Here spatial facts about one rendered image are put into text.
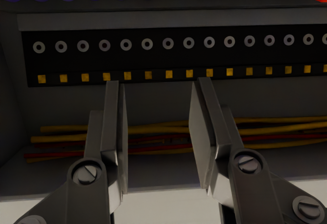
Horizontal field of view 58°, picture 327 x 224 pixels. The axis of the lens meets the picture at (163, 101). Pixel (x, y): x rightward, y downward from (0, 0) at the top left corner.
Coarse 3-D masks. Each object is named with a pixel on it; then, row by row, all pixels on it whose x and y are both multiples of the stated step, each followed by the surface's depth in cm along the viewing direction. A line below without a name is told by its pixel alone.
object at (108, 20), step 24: (24, 24) 27; (48, 24) 27; (72, 24) 27; (96, 24) 28; (120, 24) 28; (144, 24) 28; (168, 24) 28; (192, 24) 28; (216, 24) 28; (240, 24) 29; (264, 24) 29; (288, 24) 29
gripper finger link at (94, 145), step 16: (112, 96) 12; (96, 112) 12; (112, 112) 11; (96, 128) 11; (112, 128) 10; (96, 144) 11; (112, 144) 10; (112, 160) 10; (112, 176) 10; (64, 192) 9; (112, 192) 10; (32, 208) 9; (48, 208) 9; (64, 208) 9; (112, 208) 10
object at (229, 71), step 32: (32, 32) 28; (64, 32) 28; (96, 32) 28; (128, 32) 28; (160, 32) 29; (192, 32) 29; (224, 32) 29; (256, 32) 30; (288, 32) 30; (320, 32) 30; (32, 64) 28; (64, 64) 29; (96, 64) 29; (128, 64) 29; (160, 64) 29; (192, 64) 30; (224, 64) 30; (256, 64) 30; (288, 64) 30; (320, 64) 31
